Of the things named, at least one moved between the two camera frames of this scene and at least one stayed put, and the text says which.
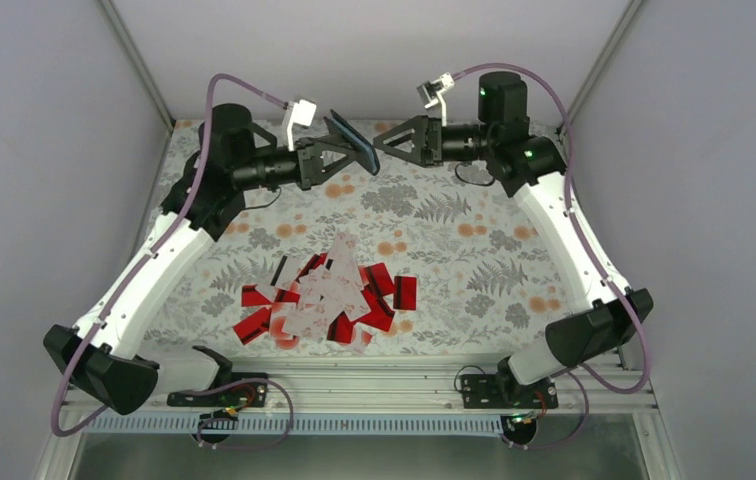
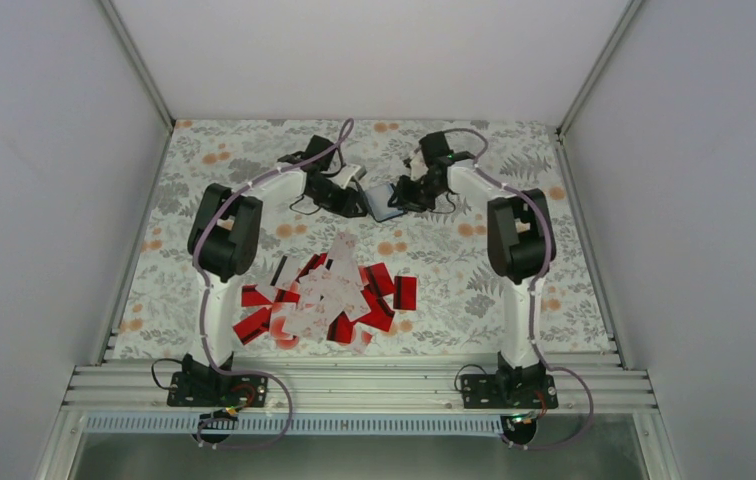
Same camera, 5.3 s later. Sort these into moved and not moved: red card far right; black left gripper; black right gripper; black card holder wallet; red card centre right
Moved: black right gripper; black card holder wallet; black left gripper
Not moved: red card far right; red card centre right
